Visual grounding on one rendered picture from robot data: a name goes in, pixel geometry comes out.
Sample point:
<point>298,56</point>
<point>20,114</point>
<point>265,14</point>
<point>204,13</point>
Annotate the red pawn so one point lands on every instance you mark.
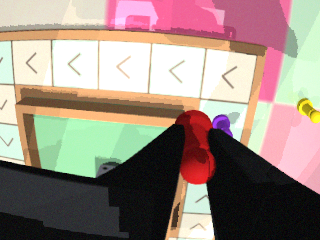
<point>198,165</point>

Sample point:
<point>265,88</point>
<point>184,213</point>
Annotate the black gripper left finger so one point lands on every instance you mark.
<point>131,202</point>

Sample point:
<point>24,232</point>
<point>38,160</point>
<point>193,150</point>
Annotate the yellow pawn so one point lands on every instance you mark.
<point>305,108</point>

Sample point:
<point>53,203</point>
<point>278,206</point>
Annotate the pastel board game track with arrow squares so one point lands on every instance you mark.
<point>143,99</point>

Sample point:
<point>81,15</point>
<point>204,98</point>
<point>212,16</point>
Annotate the grey die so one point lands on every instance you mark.
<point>104,169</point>

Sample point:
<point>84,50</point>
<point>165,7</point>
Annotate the purple pawn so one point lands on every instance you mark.
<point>222,122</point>

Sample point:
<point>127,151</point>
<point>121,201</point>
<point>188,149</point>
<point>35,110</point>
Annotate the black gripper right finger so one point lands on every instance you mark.
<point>251,199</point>

